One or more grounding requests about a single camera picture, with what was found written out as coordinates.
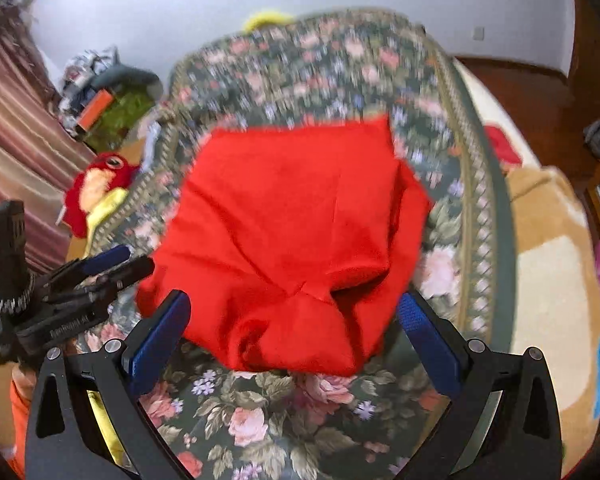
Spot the beige blanket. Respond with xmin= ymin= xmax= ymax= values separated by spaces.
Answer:
xmin=450 ymin=60 xmax=600 ymax=466

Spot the person's left forearm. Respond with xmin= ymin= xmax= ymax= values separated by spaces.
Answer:
xmin=6 ymin=360 xmax=38 ymax=480

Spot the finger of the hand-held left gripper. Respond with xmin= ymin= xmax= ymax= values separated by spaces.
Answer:
xmin=75 ymin=244 xmax=132 ymax=277
xmin=82 ymin=256 xmax=156 ymax=297

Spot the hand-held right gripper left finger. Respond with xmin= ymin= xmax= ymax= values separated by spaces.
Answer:
xmin=25 ymin=290 xmax=193 ymax=480

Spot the red box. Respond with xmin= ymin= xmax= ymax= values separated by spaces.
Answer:
xmin=75 ymin=89 xmax=115 ymax=132

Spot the red jacket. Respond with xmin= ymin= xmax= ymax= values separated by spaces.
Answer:
xmin=135 ymin=114 xmax=433 ymax=377

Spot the red plush toy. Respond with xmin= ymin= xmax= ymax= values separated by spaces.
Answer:
xmin=60 ymin=152 xmax=141 ymax=238

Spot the red cloth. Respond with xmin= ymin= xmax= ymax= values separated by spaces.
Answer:
xmin=484 ymin=125 xmax=523 ymax=165

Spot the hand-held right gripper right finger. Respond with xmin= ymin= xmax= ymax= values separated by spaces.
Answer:
xmin=397 ymin=291 xmax=563 ymax=480

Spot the green patterned bag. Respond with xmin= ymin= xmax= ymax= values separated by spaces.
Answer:
xmin=82 ymin=91 xmax=148 ymax=153

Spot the striped curtain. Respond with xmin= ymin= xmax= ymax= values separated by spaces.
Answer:
xmin=0 ymin=7 xmax=97 ymax=293

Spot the yellow pillow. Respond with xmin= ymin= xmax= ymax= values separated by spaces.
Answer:
xmin=242 ymin=8 xmax=296 ymax=32

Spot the grey neck pillow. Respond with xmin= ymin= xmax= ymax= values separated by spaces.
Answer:
xmin=87 ymin=62 xmax=163 ymax=98

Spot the floral blanket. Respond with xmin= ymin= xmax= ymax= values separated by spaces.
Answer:
xmin=67 ymin=7 xmax=523 ymax=480

